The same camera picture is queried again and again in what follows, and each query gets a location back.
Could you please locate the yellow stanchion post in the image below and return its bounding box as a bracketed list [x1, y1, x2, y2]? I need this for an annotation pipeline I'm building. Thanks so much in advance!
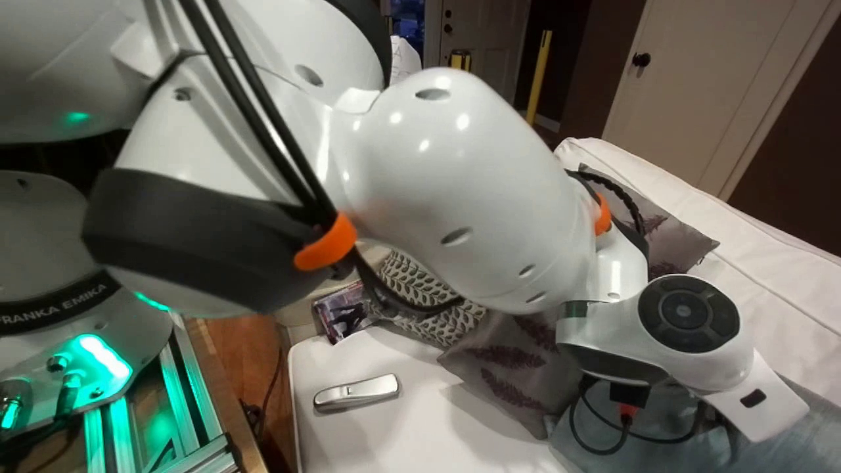
[525, 28, 555, 127]

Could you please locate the silver remote control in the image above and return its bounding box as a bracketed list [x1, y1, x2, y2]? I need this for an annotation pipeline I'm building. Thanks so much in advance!
[313, 374, 399, 412]

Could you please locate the white door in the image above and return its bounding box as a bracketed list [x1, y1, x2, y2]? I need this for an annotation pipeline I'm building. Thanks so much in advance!
[605, 0, 838, 196]

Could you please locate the magazine on sofa arm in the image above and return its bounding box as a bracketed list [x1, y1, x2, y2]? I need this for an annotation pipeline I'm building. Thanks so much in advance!
[313, 284, 365, 344]

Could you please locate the white fabric sofa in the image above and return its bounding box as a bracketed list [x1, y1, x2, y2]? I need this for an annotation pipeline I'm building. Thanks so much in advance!
[290, 139, 841, 473]

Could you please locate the grey patterned front pillow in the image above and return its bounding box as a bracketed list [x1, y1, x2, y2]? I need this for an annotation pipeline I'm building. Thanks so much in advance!
[359, 249, 488, 349]

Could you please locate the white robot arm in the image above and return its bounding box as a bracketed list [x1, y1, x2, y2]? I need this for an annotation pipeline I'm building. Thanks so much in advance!
[0, 0, 806, 441]

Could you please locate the dark grey satin pillow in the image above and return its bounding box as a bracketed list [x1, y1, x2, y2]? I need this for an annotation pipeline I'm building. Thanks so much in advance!
[436, 166, 722, 441]

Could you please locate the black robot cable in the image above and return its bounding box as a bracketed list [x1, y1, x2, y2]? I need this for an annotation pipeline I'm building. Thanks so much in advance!
[178, 0, 467, 317]

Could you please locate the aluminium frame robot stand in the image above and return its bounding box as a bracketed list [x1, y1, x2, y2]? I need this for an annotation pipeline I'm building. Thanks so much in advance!
[0, 309, 239, 473]

